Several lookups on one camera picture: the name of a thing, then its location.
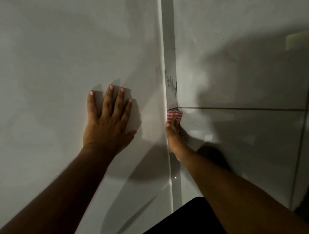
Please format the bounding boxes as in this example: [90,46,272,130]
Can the person's left hand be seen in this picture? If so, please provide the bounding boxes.
[83,84,137,157]

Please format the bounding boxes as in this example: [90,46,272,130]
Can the person's right hand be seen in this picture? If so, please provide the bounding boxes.
[165,117,191,161]

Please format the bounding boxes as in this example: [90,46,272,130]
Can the red checked cloth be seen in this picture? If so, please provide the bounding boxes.
[166,110,183,124]

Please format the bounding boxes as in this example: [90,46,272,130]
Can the person's right forearm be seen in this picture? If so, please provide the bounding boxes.
[178,147,309,234]

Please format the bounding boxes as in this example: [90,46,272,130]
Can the person's left forearm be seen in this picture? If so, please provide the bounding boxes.
[0,144,116,234]

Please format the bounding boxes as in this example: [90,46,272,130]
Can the person's black trousers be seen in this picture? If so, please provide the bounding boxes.
[145,196,227,234]

